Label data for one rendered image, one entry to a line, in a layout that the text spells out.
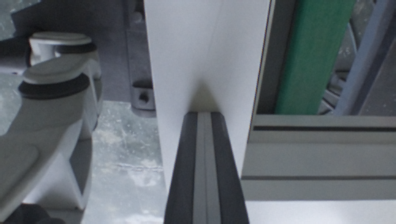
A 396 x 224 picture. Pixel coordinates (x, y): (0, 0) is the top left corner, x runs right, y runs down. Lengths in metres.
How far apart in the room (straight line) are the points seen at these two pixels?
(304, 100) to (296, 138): 0.03
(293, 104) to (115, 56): 0.84
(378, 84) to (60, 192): 0.68
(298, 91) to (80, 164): 0.39
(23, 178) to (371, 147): 0.33
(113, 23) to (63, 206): 0.70
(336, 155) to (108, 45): 0.89
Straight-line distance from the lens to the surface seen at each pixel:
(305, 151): 0.18
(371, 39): 0.60
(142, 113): 0.99
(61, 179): 0.36
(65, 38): 0.84
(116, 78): 0.98
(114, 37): 0.93
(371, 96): 0.62
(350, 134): 0.21
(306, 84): 0.18
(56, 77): 0.49
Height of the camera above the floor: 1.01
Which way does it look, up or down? 59 degrees down
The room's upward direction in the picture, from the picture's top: 178 degrees counter-clockwise
